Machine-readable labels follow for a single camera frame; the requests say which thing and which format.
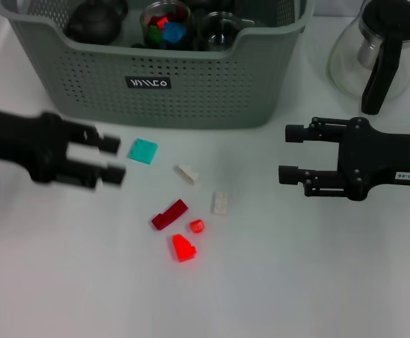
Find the dark clay teapot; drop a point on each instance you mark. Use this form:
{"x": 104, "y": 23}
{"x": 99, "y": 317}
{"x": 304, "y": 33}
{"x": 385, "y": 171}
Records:
{"x": 92, "y": 24}

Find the glass jar with bricks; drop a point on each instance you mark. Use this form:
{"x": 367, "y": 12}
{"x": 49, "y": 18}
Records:
{"x": 148, "y": 14}

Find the cyan square building brick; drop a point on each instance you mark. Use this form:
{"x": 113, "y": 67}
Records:
{"x": 143, "y": 151}

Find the dark red long brick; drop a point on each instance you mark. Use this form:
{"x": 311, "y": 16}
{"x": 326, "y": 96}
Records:
{"x": 169, "y": 214}

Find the grey perforated storage bin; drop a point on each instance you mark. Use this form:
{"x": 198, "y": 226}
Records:
{"x": 254, "y": 88}

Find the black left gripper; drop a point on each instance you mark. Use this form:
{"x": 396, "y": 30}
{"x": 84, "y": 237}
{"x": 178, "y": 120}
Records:
{"x": 22, "y": 144}

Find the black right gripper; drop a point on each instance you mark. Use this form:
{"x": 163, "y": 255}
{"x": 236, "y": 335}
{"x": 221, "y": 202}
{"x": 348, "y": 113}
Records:
{"x": 377, "y": 158}

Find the green building brick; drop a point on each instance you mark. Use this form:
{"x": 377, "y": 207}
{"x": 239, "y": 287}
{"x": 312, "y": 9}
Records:
{"x": 154, "y": 35}

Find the small red building brick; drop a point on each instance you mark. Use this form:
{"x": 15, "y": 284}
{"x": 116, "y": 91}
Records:
{"x": 197, "y": 226}
{"x": 161, "y": 22}

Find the orange-red sloped brick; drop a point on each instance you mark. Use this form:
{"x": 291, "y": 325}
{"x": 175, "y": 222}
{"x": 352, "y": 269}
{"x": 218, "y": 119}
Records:
{"x": 184, "y": 249}

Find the white building brick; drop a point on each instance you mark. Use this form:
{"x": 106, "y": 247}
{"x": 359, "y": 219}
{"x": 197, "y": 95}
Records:
{"x": 220, "y": 203}
{"x": 188, "y": 174}

